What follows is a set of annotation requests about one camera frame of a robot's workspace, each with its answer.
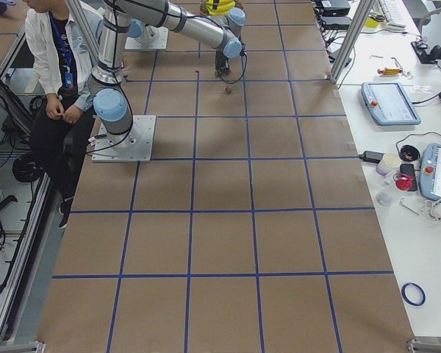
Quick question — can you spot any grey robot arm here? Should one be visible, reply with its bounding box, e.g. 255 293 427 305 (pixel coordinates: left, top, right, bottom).
88 1 245 148
125 2 245 47

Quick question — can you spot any yellow banana bunch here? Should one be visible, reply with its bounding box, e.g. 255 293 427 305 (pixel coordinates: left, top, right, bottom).
199 0 244 15

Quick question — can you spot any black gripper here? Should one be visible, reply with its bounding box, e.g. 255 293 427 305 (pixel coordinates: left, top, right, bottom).
215 51 231 76

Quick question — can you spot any white cup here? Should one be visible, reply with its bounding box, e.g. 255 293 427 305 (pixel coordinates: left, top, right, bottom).
376 153 401 176

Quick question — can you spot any seated person in white shirt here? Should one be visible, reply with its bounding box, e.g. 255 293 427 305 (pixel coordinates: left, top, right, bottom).
25 0 95 229

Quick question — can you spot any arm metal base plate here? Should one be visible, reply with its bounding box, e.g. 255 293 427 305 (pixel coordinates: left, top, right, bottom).
125 26 169 51
88 115 156 163

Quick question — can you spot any aluminium frame post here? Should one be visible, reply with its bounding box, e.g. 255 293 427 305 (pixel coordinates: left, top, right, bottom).
329 0 374 84

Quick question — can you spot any lower teach pendant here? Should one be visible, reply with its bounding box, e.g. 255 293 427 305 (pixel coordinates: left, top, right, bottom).
419 143 441 201

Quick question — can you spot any black power adapter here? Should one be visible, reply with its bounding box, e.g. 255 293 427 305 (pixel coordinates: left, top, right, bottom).
359 150 384 164

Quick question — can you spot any yellow handled tool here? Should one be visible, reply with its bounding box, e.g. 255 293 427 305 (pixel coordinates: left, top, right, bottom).
377 68 403 76

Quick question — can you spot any upper teach pendant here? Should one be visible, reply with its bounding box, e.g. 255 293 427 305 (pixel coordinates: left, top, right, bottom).
361 82 421 126

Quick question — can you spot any teach pendant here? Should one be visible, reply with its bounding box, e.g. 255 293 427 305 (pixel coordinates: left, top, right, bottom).
361 82 421 126
419 143 441 201

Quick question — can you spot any blue tape roll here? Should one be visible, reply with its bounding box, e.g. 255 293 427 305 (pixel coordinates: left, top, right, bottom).
401 282 426 307

